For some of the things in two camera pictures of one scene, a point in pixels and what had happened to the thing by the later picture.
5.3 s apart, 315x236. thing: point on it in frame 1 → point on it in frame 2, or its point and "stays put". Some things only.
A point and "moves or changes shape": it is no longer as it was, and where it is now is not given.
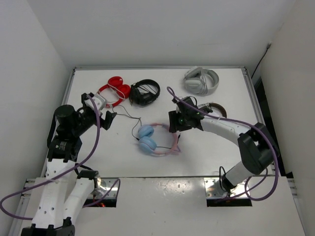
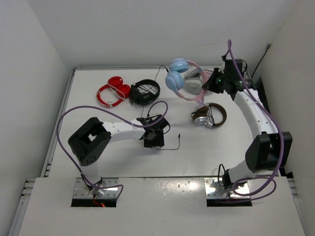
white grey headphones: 200,81 stays put
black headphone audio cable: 140,119 → 179,133
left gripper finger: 107,122 → 153,138
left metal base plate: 107,183 stays put
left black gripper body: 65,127 → 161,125
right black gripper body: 184,117 → 227,78
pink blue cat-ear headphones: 146,141 moves or changes shape
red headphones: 122,90 stays put
